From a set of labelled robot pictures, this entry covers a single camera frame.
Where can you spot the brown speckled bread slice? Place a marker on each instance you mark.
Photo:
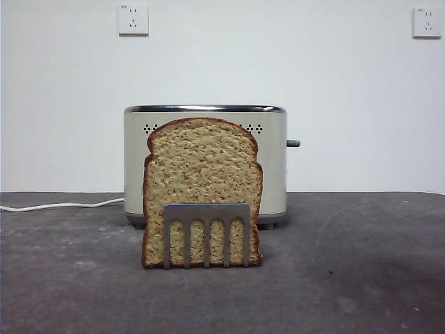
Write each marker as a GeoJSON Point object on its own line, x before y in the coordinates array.
{"type": "Point", "coordinates": [201, 167]}

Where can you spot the grey toaster lever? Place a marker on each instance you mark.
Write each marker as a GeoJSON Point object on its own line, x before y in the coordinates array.
{"type": "Point", "coordinates": [293, 143]}

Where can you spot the shiny metal toast rack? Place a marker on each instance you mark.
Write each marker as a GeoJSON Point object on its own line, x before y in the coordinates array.
{"type": "Point", "coordinates": [208, 210]}

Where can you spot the silver beige toaster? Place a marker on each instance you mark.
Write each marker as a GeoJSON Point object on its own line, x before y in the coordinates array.
{"type": "Point", "coordinates": [274, 174]}

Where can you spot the white wall socket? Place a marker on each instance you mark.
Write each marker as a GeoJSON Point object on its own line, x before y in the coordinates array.
{"type": "Point", "coordinates": [133, 20]}
{"type": "Point", "coordinates": [427, 22]}

